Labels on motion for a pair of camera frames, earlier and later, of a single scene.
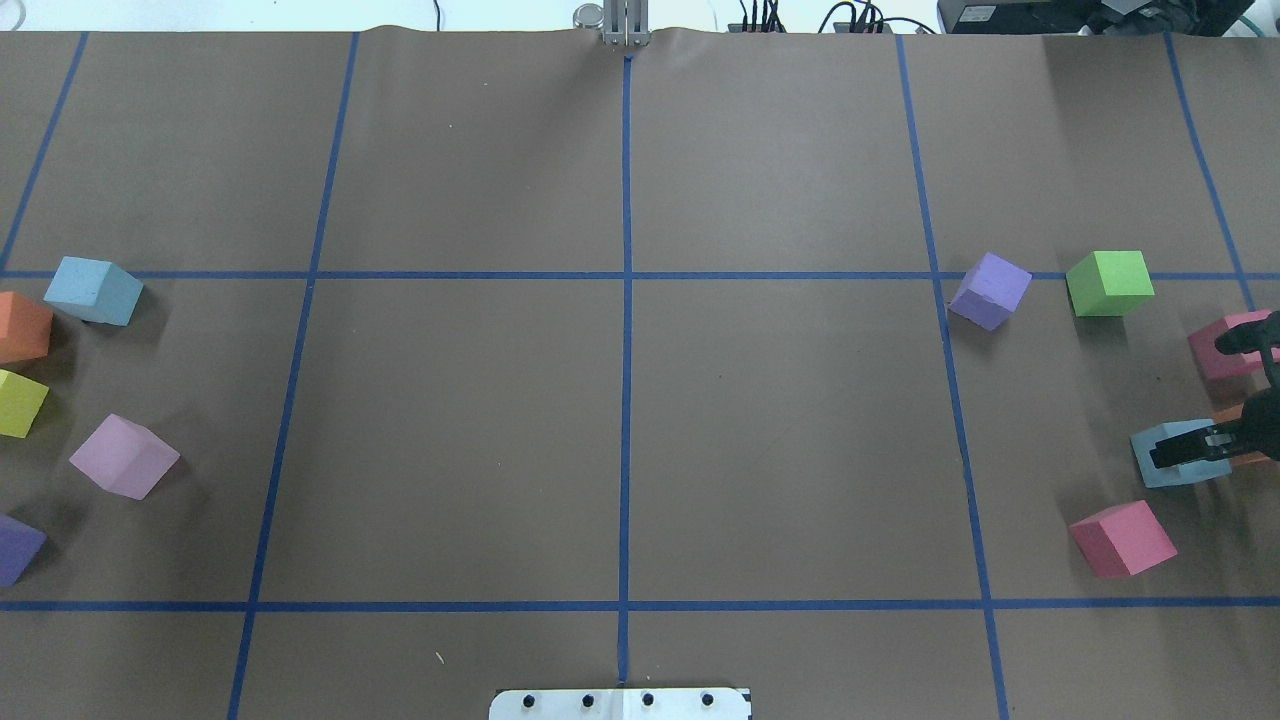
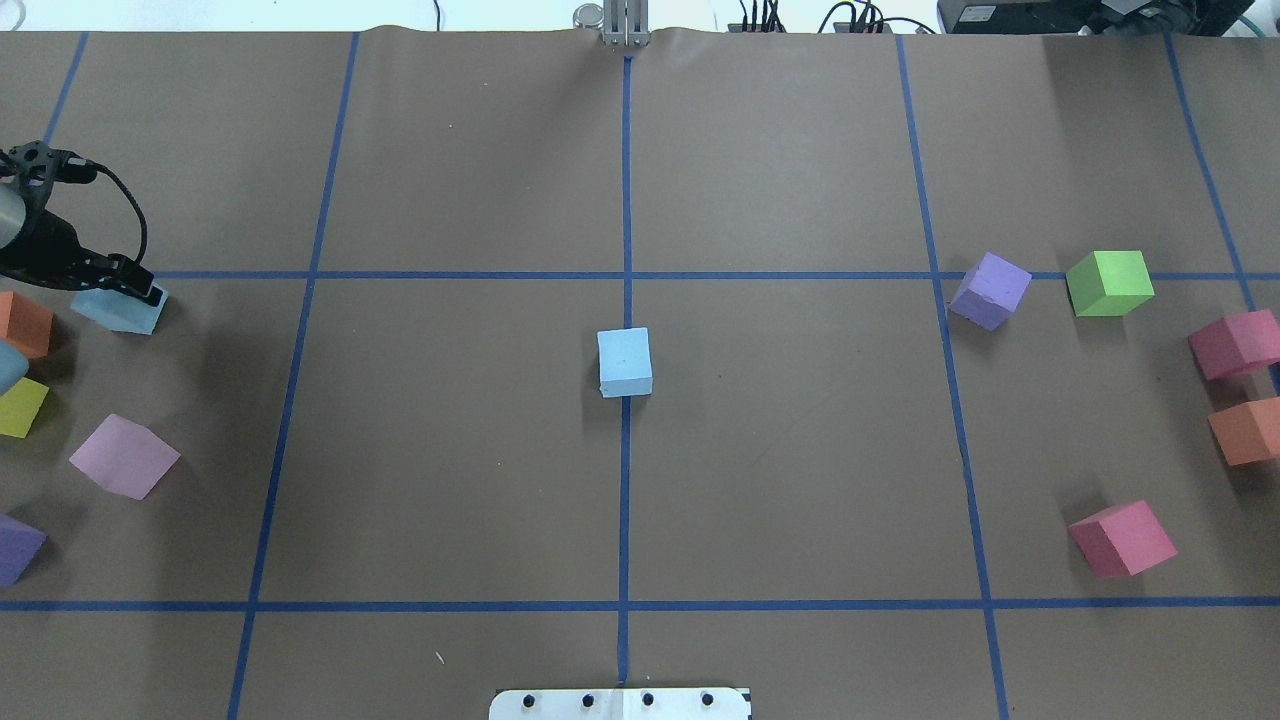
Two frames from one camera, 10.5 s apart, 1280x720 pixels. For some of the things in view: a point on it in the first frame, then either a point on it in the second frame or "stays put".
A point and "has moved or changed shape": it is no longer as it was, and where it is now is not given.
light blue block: [1145, 439] to [624, 361]
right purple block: [989, 291] stays put
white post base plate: [621, 704] stays put
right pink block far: [1123, 540] stays put
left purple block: [19, 544] stays put
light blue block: [95, 291] has moved or changed shape
